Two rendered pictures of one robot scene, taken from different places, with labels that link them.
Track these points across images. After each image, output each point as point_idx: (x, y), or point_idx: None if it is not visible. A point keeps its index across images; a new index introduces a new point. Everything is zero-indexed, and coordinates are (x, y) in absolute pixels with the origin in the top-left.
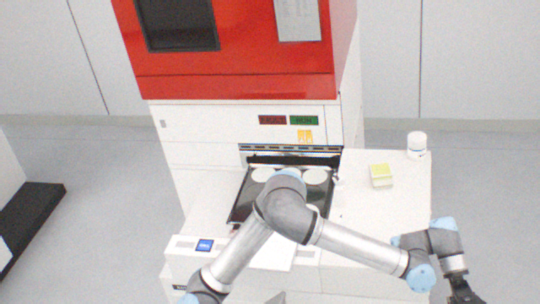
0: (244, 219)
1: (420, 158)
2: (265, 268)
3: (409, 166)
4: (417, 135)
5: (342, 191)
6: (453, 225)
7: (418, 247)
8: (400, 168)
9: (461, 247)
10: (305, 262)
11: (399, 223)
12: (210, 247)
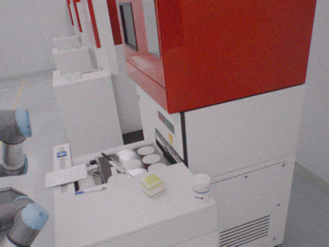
0: (101, 160)
1: (196, 199)
2: (45, 179)
3: (184, 199)
4: (202, 178)
5: (112, 172)
6: (27, 217)
7: (1, 207)
8: (178, 195)
9: (18, 239)
10: (56, 192)
11: (109, 218)
12: (59, 156)
